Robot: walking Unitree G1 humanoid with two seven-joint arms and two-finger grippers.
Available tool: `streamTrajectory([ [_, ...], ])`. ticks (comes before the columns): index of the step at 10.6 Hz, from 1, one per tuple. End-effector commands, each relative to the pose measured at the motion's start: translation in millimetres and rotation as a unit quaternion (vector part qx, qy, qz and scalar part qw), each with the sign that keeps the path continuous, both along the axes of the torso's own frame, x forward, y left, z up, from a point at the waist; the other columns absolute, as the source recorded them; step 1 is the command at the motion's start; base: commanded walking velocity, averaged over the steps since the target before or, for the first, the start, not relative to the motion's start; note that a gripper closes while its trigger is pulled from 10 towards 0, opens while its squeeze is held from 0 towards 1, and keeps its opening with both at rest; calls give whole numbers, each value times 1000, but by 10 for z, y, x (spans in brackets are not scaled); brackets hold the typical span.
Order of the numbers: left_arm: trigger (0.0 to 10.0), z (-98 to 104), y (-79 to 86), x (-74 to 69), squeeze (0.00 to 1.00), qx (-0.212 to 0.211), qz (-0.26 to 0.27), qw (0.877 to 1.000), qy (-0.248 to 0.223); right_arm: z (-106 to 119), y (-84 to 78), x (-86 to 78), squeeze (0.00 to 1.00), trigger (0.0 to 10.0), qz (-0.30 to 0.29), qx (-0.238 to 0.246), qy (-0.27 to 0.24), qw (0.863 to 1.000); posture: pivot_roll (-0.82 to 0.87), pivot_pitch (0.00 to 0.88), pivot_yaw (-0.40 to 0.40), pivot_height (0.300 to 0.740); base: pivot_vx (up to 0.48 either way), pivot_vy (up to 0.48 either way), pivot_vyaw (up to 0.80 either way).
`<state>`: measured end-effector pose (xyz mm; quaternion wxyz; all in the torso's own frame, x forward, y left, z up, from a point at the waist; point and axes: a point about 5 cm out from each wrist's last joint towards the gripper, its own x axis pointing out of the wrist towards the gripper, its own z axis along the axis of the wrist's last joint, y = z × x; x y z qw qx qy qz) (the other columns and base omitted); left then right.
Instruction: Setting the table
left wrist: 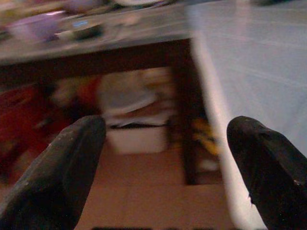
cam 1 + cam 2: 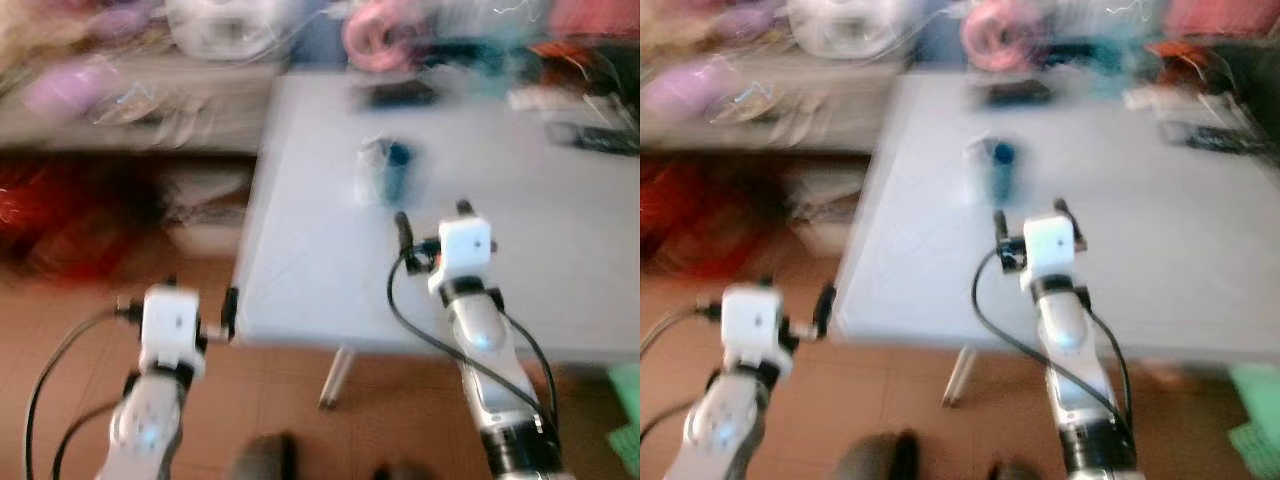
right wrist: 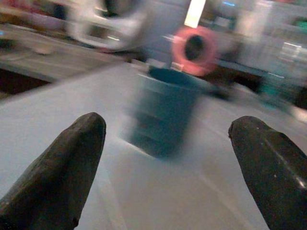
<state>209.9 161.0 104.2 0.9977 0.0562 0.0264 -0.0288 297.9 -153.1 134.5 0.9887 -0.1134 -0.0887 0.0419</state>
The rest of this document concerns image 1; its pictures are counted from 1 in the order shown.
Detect white storage box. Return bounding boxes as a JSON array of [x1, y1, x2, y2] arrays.
[[99, 68, 177, 154]]

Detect purple cup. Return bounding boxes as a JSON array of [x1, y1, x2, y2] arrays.
[[7, 13, 63, 44]]

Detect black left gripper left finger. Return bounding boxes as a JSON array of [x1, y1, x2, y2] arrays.
[[0, 115, 107, 230]]

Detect dark wooden table leg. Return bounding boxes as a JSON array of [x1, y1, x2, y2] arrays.
[[173, 39, 224, 185]]

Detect yellow black object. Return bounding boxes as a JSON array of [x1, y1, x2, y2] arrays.
[[191, 117, 220, 155]]

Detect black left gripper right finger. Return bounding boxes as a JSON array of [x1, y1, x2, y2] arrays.
[[226, 115, 307, 230]]

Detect black flat device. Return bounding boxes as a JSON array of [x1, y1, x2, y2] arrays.
[[62, 23, 104, 41]]

